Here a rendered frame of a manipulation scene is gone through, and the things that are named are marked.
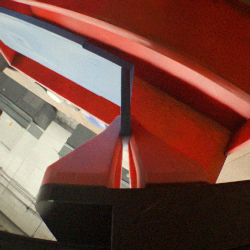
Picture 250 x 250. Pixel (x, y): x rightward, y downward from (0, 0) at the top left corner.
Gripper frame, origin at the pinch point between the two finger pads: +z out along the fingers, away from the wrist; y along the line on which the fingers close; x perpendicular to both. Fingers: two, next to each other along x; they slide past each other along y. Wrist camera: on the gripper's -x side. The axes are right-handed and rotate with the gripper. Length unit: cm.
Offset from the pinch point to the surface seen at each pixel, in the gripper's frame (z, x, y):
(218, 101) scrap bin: 3.7, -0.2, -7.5
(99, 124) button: 13.3, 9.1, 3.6
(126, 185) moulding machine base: 254, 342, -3
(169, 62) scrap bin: 5.2, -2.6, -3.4
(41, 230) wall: 233, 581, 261
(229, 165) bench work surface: 7.0, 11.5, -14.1
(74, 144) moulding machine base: 323, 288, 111
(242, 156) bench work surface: 4.8, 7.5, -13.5
